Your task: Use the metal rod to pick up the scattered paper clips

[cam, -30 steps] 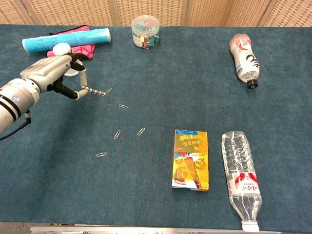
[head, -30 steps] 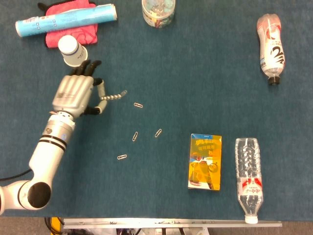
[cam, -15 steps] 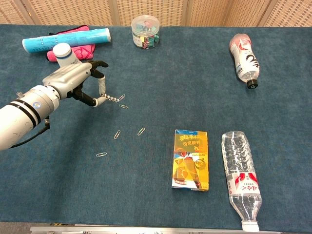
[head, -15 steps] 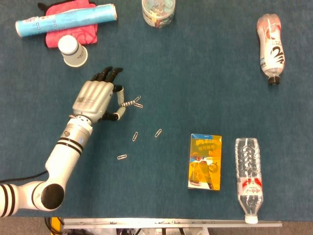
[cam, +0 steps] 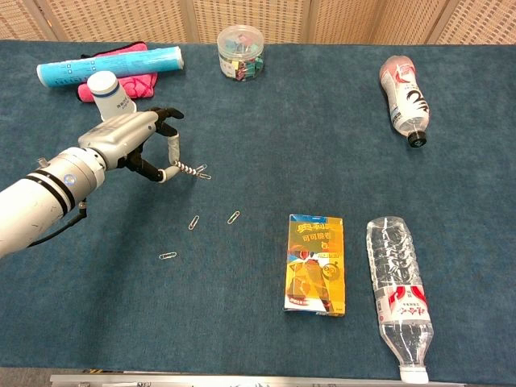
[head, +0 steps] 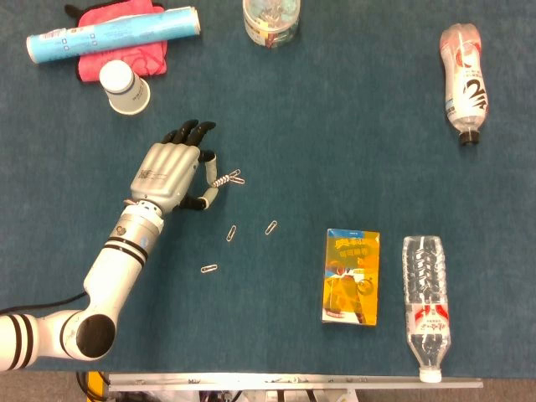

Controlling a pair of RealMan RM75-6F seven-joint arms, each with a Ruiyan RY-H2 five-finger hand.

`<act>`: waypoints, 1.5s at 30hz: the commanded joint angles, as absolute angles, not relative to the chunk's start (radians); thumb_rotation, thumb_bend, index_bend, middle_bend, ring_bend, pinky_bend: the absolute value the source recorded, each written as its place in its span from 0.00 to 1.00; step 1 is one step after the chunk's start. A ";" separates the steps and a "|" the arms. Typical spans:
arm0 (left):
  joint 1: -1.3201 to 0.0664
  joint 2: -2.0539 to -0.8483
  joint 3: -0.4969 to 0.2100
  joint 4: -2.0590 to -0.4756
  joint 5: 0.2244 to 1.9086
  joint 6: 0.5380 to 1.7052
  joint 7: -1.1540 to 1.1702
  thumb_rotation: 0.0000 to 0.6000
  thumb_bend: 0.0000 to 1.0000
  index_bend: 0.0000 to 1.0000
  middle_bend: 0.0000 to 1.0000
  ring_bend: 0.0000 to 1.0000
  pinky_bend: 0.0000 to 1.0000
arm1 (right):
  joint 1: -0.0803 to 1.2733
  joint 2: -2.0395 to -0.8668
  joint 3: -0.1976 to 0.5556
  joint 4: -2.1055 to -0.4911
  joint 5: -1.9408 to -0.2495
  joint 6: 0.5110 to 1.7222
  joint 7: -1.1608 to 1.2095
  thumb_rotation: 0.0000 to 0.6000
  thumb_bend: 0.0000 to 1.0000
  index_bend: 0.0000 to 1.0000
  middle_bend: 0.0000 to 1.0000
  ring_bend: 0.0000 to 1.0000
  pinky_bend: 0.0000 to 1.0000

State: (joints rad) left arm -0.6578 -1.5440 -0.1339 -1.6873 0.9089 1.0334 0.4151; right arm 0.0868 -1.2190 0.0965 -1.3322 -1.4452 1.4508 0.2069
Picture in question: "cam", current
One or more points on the aluminium frame rail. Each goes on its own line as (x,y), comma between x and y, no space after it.
(242,381)

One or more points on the woven folding screen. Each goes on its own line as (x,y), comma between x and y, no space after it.
(121,20)

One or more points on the white capped water bottle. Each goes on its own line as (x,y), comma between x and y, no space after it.
(397,278)

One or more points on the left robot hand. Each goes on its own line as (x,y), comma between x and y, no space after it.
(121,135)

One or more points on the white paper cup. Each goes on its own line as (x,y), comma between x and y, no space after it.
(109,94)

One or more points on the clear jar of binder clips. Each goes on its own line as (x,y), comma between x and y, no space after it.
(240,54)

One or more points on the black capped drink bottle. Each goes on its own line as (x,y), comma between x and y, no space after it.
(405,98)

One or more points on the yellow snack box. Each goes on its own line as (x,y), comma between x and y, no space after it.
(316,266)

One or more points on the light blue rolled tube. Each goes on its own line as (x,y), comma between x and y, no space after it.
(109,64)

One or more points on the pink cloth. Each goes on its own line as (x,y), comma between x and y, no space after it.
(139,86)

